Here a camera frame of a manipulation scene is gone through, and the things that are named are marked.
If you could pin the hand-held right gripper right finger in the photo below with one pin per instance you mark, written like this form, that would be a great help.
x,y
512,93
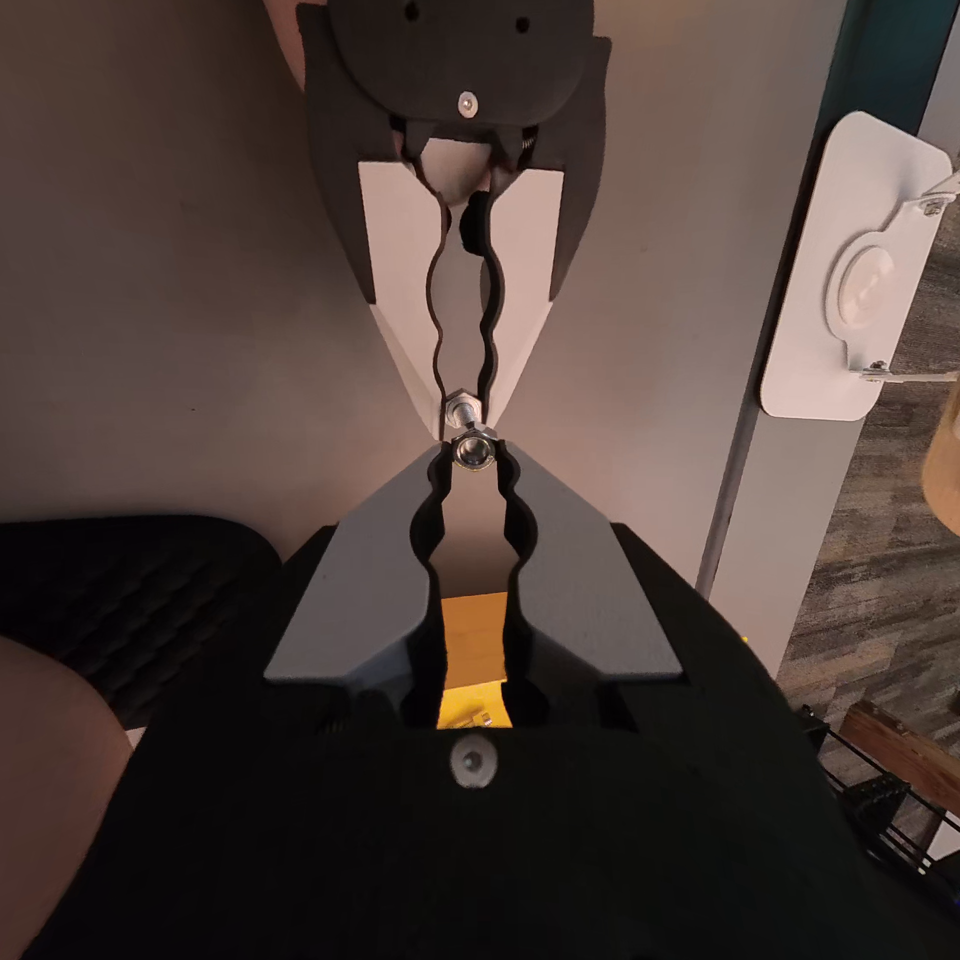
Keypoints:
x,y
592,600

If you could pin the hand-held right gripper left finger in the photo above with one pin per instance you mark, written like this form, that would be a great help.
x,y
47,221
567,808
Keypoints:
x,y
352,600

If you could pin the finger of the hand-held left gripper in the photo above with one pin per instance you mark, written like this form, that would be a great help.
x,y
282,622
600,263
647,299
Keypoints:
x,y
397,247
529,247

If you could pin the yellow plastic bin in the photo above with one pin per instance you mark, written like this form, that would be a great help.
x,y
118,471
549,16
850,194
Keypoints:
x,y
472,637

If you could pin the steel hex bolt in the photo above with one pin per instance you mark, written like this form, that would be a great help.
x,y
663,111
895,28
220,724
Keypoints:
x,y
457,409

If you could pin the steel hex nut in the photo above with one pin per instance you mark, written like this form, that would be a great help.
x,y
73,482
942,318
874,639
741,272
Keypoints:
x,y
459,459

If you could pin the person's right forearm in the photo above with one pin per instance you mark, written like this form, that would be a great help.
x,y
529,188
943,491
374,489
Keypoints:
x,y
52,787

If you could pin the instruction sheet on stand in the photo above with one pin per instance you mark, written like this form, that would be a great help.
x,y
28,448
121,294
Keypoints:
x,y
943,465

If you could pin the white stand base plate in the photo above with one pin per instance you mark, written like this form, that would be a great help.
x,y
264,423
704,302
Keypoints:
x,y
825,300

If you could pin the wooden post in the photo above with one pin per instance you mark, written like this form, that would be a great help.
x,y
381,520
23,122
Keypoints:
x,y
907,757

